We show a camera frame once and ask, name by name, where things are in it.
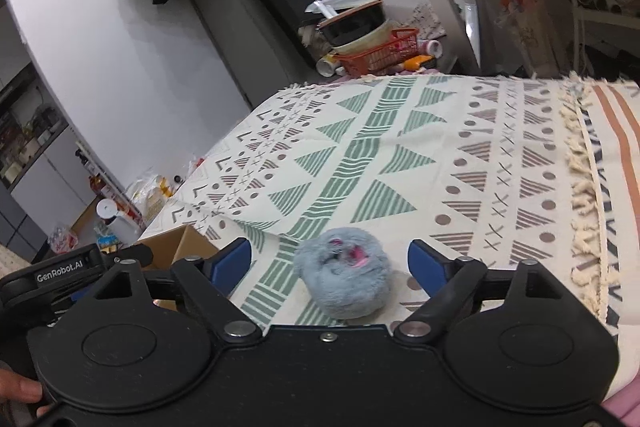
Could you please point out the orange packet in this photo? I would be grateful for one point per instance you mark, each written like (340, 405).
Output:
(415, 64)

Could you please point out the brown cardboard box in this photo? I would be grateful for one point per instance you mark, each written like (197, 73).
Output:
(180, 244)

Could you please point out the white storage rack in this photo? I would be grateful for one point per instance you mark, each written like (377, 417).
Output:
(97, 179)

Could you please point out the person's left hand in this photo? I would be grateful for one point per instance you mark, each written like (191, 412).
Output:
(20, 389)

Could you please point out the paper cup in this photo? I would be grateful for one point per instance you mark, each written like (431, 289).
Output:
(327, 66)

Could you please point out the white kitchen cabinet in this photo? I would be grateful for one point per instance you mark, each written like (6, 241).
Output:
(45, 177)

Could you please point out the yellow white bag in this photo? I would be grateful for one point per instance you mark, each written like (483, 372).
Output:
(150, 197)

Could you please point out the pink roll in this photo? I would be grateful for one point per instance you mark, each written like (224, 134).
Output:
(431, 47)

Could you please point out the pink bedsheet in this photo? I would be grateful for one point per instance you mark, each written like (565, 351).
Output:
(627, 407)

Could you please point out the white dotted bag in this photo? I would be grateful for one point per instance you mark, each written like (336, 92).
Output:
(427, 19)

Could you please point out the red plastic basket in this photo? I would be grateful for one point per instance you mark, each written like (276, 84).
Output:
(380, 57)

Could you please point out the grey door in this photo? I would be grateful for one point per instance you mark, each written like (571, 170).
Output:
(217, 24)

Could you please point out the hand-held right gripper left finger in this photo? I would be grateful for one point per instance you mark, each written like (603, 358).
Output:
(231, 263)

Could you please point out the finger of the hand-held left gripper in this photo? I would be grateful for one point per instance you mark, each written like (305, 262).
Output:
(132, 253)

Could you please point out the clear printed bag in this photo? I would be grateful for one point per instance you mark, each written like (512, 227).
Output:
(527, 27)

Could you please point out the orange striped white blanket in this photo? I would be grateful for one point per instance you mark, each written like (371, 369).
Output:
(625, 142)

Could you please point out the white kettle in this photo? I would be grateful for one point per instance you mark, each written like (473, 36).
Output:
(117, 222)

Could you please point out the blue fluffy plush toy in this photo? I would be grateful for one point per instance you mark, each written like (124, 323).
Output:
(335, 287)

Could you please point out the green grey patterned blanket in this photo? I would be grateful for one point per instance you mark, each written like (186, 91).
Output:
(350, 167)

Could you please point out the white spoon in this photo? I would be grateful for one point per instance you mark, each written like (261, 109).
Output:
(322, 10)

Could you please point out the cream bowl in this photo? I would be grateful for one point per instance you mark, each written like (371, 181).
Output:
(374, 39)

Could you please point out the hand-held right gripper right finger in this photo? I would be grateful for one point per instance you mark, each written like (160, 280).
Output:
(426, 266)

